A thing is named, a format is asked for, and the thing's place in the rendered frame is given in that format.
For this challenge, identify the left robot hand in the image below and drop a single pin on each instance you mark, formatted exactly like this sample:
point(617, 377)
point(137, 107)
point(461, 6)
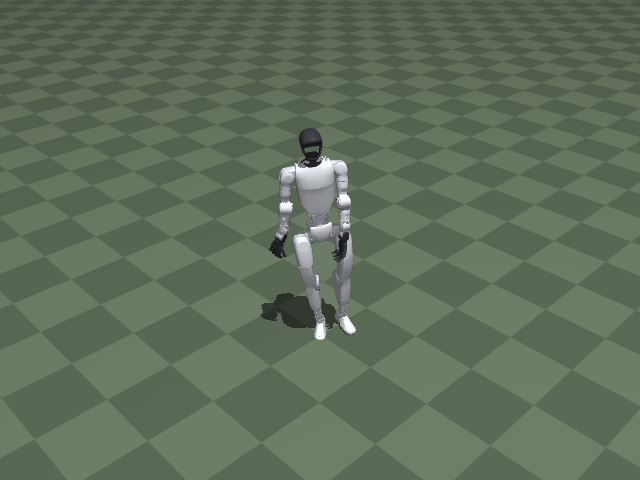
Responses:
point(342, 247)

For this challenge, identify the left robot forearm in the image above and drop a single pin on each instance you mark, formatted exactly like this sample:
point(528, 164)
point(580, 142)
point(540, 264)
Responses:
point(344, 220)

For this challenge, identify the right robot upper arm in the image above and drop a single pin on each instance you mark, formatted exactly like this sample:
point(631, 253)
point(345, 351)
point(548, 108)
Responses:
point(286, 178)

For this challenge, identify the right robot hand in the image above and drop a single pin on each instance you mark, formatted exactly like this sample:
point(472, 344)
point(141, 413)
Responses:
point(277, 247)

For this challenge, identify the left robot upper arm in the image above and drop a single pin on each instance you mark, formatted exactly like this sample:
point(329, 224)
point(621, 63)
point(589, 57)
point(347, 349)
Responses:
point(340, 168)

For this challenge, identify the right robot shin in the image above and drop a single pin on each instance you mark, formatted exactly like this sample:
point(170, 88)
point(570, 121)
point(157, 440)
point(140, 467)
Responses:
point(315, 301)

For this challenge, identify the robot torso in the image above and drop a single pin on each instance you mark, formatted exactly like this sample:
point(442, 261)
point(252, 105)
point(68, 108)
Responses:
point(315, 190)

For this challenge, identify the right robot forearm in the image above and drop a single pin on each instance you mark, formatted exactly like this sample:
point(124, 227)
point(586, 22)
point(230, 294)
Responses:
point(283, 225)

